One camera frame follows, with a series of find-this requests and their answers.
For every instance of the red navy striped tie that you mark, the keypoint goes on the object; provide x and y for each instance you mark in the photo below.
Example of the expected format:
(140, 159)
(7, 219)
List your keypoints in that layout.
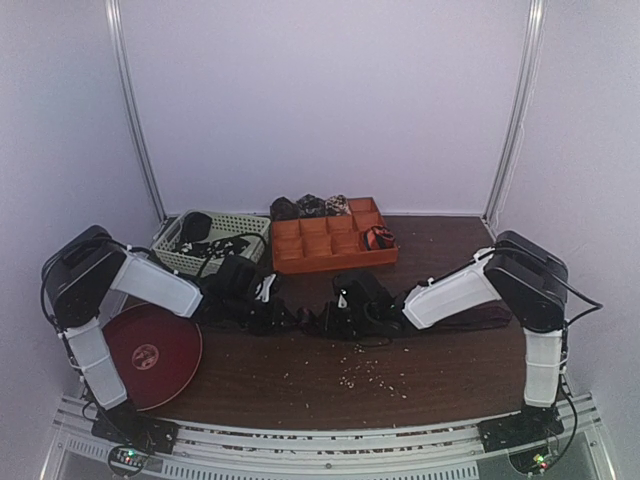
(475, 319)

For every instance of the round red tray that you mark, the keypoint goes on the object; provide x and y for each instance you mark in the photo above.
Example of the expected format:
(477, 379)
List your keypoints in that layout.
(156, 353)

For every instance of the orange navy rolled tie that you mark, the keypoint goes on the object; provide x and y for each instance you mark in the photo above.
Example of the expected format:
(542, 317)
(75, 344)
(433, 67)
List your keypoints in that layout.
(378, 237)

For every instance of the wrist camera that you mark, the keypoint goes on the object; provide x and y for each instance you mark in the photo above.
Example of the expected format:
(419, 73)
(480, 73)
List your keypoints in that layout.
(240, 277)
(358, 288)

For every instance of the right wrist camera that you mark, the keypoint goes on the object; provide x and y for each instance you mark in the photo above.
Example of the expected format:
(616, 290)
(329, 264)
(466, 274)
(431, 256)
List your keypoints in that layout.
(358, 288)

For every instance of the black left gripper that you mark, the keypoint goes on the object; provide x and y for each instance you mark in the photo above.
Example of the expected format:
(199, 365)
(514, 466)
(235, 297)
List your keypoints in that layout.
(274, 320)

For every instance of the beige patterned rolled tie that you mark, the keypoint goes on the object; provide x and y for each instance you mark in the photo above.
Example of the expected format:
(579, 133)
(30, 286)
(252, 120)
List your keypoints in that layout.
(337, 205)

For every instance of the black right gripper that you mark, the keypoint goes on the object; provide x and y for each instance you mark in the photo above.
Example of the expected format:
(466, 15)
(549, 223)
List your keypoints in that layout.
(329, 319)

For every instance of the orange wooden divider tray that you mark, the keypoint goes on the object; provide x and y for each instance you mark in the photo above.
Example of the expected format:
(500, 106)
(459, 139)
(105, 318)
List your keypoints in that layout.
(329, 243)

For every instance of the brown patterned rolled tie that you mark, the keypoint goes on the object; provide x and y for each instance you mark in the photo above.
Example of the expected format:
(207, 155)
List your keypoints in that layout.
(283, 209)

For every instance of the pale green plastic basket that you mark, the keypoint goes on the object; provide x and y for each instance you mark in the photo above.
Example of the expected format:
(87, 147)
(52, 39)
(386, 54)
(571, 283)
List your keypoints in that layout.
(254, 229)

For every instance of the black rolled tie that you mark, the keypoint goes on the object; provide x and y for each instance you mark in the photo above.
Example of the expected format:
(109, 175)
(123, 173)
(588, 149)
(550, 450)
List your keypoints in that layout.
(195, 227)

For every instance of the aluminium corner post left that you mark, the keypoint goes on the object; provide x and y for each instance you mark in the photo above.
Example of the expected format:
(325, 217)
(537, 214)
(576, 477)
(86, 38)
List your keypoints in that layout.
(116, 30)

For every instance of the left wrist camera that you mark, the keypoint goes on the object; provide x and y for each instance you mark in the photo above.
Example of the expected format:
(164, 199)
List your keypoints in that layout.
(240, 277)

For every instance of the aluminium corner post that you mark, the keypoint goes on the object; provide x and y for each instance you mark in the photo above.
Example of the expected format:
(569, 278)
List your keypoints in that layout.
(522, 98)
(116, 30)

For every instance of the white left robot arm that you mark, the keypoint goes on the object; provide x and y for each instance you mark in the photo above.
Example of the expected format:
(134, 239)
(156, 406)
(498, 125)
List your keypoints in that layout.
(91, 280)

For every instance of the black white floral tie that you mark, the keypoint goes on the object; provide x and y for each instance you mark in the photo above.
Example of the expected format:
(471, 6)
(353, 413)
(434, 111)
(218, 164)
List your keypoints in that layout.
(216, 249)

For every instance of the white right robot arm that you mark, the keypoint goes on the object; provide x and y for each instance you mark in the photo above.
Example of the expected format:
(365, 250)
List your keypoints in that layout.
(512, 280)

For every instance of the aluminium corner post right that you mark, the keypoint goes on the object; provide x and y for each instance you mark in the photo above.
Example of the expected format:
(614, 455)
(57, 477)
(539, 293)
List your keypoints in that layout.
(522, 98)

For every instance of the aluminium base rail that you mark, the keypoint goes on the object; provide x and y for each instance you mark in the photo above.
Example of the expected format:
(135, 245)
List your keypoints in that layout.
(458, 450)

